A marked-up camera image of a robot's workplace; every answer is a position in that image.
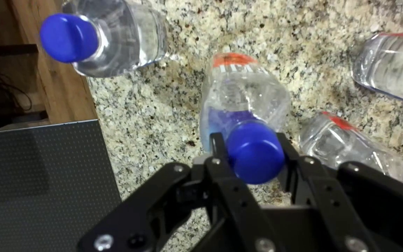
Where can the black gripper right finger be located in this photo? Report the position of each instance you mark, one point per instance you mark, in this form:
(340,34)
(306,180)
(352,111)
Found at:
(359,208)

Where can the Fiji water bottle front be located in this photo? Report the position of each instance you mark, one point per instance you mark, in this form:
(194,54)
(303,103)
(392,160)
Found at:
(379,65)

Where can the black perforated panel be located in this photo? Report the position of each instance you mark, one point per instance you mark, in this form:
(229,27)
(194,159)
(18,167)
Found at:
(56,183)

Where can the Fiji water bottle red label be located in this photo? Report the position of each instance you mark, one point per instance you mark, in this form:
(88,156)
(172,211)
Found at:
(103,38)

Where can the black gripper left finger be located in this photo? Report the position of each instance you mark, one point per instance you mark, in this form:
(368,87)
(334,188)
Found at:
(148,218)

